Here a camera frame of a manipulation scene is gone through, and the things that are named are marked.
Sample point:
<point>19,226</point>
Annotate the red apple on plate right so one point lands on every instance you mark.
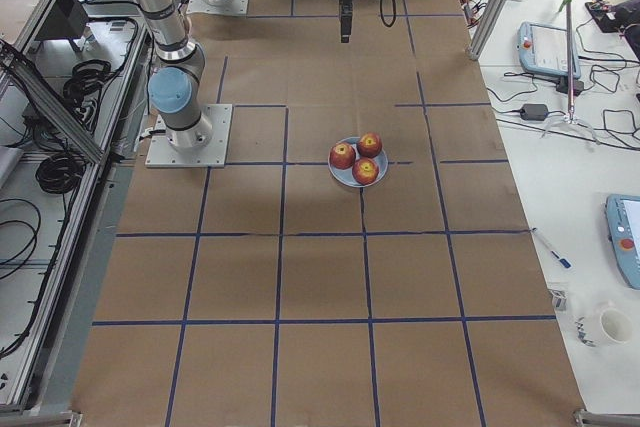
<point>369,145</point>

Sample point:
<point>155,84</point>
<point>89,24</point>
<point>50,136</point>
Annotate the red apple on plate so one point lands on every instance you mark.
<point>369,145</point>
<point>365,171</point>
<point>342,156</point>

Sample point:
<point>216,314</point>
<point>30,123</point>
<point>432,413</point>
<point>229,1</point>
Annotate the red apple on plate left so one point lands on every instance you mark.
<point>342,156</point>

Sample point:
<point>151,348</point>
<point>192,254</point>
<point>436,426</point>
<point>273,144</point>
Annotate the red apple on plate front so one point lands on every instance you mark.
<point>365,171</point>

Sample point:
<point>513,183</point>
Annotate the light blue plate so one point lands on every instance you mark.
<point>345,176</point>

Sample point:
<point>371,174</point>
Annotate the teach pendant upper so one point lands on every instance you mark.
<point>542,49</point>

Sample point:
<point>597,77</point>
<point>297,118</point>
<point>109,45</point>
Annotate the teach pendant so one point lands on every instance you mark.
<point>622,216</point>
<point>542,49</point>

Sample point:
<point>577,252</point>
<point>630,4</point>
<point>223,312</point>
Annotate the black power adapter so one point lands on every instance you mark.
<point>536,112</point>

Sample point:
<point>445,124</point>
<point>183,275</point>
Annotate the metal grabber stick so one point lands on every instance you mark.
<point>569,118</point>

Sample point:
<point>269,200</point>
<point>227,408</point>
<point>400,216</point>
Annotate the blue white pen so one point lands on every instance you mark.
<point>562,260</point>

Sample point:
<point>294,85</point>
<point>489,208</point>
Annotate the teach pendant lower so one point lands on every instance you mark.
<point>622,216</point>

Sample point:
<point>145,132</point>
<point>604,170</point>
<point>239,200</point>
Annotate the white mug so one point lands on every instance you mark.
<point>604,326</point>

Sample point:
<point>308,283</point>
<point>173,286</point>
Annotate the aluminium frame post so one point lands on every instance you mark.
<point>492,2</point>

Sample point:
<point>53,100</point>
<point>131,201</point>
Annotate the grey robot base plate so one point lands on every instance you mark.
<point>204,145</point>

